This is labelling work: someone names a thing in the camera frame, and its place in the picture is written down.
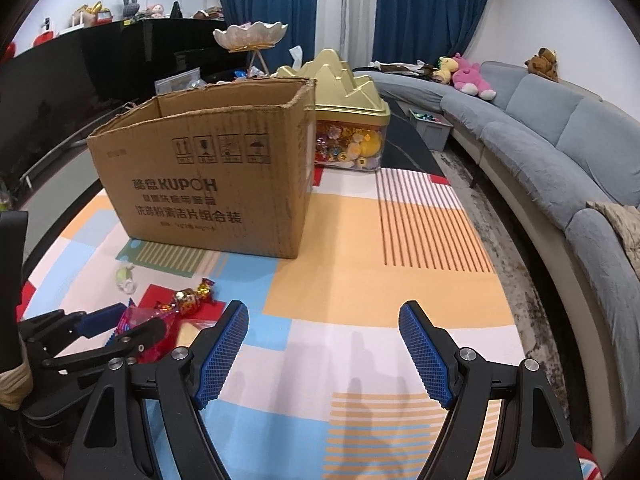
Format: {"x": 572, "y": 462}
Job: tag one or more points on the colourful patchwork mat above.
{"x": 360, "y": 260}

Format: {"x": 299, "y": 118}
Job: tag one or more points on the black piano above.
{"x": 190, "y": 42}

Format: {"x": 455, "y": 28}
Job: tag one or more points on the white tiered snack stand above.
{"x": 250, "y": 37}

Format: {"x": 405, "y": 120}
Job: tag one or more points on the brown and red ornaments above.
{"x": 207, "y": 12}

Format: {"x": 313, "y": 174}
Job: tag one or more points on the long television cabinet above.
{"x": 55, "y": 165}

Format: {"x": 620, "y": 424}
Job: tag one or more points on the brown teddy bear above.
{"x": 542, "y": 62}

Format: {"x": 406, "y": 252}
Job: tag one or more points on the grey bunny plush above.
{"x": 131, "y": 7}

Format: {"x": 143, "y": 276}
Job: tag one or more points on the brown cardboard box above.
{"x": 200, "y": 185}

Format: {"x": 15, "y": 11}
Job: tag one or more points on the beige blanket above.
{"x": 620, "y": 225}

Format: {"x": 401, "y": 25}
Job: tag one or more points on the pink plush toy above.
{"x": 470, "y": 75}

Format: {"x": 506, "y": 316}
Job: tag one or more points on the pink-red snack packet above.
{"x": 135, "y": 317}

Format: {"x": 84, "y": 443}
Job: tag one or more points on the person's left hand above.
{"x": 11, "y": 385}

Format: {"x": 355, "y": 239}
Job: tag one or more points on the grey bin of toys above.
{"x": 430, "y": 130}

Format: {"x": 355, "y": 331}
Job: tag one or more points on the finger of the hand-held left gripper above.
{"x": 102, "y": 321}
{"x": 140, "y": 335}

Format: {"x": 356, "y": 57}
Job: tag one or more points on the grey curved sofa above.
{"x": 550, "y": 125}

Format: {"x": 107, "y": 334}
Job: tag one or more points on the red and gold wrapped candy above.
{"x": 187, "y": 300}

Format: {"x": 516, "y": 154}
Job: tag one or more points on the blue curtain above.
{"x": 425, "y": 5}
{"x": 270, "y": 5}

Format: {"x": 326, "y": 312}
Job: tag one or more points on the white crumpled bag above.
{"x": 296, "y": 56}

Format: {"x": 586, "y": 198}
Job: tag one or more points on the gold mountain-lid candy tin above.
{"x": 345, "y": 95}

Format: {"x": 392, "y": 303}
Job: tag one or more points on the small pink plush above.
{"x": 156, "y": 10}

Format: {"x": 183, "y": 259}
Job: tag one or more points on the black metronome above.
{"x": 176, "y": 11}

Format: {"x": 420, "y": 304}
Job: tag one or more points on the pile of clothes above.
{"x": 400, "y": 67}

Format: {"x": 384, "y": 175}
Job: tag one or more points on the gold and red ornaments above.
{"x": 92, "y": 16}

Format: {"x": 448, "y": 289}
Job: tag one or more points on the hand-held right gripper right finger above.
{"x": 425, "y": 355}

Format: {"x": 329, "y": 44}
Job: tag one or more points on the white sheer curtain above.
{"x": 347, "y": 5}

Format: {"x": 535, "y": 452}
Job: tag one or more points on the pale green wrapped candy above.
{"x": 126, "y": 276}

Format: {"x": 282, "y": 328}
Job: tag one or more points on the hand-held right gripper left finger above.
{"x": 222, "y": 355}

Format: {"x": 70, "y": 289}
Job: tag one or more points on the yellow plush toy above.
{"x": 445, "y": 67}

